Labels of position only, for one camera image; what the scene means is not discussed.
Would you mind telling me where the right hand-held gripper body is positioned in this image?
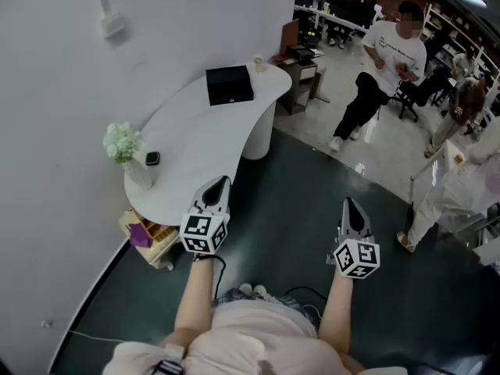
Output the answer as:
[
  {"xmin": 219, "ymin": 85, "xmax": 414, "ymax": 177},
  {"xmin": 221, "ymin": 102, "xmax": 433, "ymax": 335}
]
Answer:
[{"xmin": 325, "ymin": 227, "xmax": 381, "ymax": 279}]

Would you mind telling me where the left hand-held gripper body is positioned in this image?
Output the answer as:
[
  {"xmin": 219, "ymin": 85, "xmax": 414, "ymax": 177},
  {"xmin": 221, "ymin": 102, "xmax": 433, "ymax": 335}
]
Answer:
[{"xmin": 178, "ymin": 203, "xmax": 231, "ymax": 256}]

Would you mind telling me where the black box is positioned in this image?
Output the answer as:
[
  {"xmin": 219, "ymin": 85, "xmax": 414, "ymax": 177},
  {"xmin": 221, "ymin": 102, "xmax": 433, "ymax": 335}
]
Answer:
[{"xmin": 205, "ymin": 65, "xmax": 255, "ymax": 107}]

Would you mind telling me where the person's left forearm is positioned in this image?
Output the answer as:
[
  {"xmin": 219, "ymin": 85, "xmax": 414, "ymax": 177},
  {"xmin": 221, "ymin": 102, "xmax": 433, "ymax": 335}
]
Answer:
[{"xmin": 173, "ymin": 254, "xmax": 216, "ymax": 343}]

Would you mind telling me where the person's right forearm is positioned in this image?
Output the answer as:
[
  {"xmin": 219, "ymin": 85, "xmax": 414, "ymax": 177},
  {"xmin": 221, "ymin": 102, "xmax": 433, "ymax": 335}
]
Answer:
[{"xmin": 318, "ymin": 275, "xmax": 357, "ymax": 355}]

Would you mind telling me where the yellow crate with purple box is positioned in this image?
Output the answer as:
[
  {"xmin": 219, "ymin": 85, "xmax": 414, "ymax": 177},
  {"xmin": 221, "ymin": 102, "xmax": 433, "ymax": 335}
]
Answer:
[{"xmin": 119, "ymin": 207, "xmax": 180, "ymax": 271}]

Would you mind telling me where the white curved table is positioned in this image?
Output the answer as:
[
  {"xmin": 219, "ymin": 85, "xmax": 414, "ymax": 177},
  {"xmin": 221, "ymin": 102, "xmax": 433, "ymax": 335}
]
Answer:
[{"xmin": 123, "ymin": 61, "xmax": 293, "ymax": 227}]

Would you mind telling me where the white storage shelving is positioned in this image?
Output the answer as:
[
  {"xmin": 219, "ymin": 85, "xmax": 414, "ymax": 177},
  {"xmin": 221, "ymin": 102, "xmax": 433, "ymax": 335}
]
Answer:
[{"xmin": 423, "ymin": 2, "xmax": 500, "ymax": 88}]

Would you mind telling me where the purple cloth bag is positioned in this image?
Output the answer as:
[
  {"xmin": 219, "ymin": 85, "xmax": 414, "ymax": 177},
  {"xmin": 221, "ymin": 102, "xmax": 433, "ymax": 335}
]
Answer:
[{"xmin": 128, "ymin": 220, "xmax": 154, "ymax": 248}]

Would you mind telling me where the white ribbed vase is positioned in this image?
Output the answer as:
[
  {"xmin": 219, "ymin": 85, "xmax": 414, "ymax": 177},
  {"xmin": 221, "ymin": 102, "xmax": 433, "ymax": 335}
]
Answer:
[{"xmin": 123, "ymin": 157, "xmax": 154, "ymax": 190}]

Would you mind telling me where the person's plaid skirt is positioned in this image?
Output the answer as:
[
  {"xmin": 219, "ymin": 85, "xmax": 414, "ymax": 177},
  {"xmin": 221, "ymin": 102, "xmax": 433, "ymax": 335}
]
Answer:
[{"xmin": 212, "ymin": 287, "xmax": 320, "ymax": 324}]

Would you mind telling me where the white flower bouquet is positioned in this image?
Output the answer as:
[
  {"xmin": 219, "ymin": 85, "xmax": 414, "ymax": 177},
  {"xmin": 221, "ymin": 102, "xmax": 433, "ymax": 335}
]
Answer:
[{"xmin": 102, "ymin": 122, "xmax": 145, "ymax": 164}]

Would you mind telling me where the person's pale pink shirt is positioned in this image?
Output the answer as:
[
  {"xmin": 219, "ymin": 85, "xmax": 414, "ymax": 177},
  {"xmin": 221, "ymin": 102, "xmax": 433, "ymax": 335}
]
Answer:
[{"xmin": 103, "ymin": 298, "xmax": 368, "ymax": 375}]

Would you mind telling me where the black office chair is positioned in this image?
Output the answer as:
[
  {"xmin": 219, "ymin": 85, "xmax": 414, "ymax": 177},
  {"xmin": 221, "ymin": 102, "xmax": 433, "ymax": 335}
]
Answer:
[{"xmin": 390, "ymin": 66, "xmax": 450, "ymax": 123}]

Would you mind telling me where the grey cabinet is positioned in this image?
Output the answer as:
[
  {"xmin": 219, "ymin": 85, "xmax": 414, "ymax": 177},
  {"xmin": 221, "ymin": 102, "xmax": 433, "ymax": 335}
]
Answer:
[{"xmin": 279, "ymin": 59, "xmax": 327, "ymax": 116}]

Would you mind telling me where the long white desk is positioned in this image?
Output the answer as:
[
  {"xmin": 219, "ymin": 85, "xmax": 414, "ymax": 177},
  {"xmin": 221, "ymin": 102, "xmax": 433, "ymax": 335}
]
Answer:
[{"xmin": 293, "ymin": 4, "xmax": 368, "ymax": 34}]

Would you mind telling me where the white ribbed counter pedestal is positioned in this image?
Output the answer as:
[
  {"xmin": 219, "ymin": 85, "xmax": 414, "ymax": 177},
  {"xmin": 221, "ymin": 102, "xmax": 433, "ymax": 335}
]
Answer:
[{"xmin": 242, "ymin": 102, "xmax": 277, "ymax": 160}]

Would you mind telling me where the striped harness strap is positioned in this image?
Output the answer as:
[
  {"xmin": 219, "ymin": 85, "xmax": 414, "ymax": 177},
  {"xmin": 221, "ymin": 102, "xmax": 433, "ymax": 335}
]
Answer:
[{"xmin": 152, "ymin": 344, "xmax": 184, "ymax": 375}]

